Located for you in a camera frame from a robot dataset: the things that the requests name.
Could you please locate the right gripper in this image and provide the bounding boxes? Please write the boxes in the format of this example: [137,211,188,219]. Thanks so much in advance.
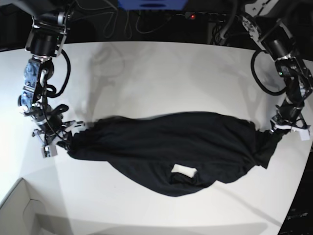
[31,120,85,147]

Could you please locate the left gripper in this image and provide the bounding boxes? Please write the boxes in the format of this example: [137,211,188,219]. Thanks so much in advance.
[270,105,311,135]

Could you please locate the black t-shirt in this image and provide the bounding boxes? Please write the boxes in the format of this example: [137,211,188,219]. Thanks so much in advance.
[68,112,283,197]

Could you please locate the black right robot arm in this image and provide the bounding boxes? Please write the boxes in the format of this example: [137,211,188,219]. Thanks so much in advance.
[14,0,76,149]

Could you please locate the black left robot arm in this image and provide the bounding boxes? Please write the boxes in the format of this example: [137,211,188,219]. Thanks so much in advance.
[240,0,313,140]

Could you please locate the white cardboard box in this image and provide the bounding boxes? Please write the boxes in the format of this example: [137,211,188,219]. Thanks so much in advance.
[0,178,45,235]

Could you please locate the black power strip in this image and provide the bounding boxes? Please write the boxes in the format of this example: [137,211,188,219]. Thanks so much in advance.
[183,11,230,22]

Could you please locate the blue plastic bin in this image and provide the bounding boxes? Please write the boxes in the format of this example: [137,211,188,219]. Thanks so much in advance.
[118,0,187,10]

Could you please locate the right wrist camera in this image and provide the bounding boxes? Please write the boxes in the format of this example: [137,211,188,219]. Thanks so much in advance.
[41,144,58,158]

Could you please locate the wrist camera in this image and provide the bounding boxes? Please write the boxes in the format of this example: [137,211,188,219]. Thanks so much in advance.
[299,128,311,141]
[41,144,58,158]

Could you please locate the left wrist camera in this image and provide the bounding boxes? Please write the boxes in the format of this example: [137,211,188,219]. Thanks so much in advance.
[299,128,311,141]

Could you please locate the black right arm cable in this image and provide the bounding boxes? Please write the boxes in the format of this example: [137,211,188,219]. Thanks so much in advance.
[45,48,73,118]

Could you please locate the grey looped cable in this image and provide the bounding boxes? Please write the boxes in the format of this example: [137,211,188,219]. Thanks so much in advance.
[102,6,172,39]

